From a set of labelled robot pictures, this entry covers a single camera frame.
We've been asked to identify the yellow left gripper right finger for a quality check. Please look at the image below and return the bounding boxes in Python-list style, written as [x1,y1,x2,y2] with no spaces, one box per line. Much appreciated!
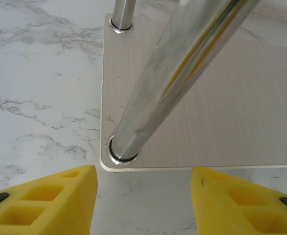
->
[191,167,287,235]

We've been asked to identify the two-tier wooden shelf chrome legs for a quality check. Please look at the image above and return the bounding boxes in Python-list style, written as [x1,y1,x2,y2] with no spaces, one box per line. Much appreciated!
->
[99,0,287,173]

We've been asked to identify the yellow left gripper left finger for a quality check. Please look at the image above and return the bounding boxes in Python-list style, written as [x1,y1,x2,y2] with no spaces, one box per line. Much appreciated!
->
[0,164,99,235]

